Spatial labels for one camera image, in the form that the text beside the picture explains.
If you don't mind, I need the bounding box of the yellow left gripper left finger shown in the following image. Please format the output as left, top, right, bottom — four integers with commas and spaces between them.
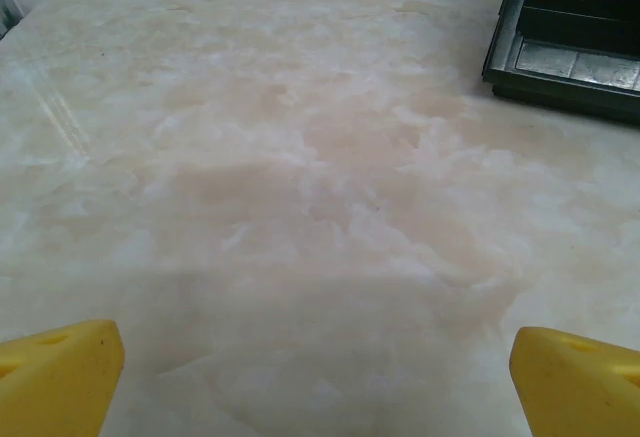
0, 319, 126, 437

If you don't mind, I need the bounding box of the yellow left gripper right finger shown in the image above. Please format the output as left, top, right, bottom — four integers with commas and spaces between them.
508, 325, 640, 437

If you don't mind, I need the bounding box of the black plastic bin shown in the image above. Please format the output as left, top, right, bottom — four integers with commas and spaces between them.
481, 0, 640, 126

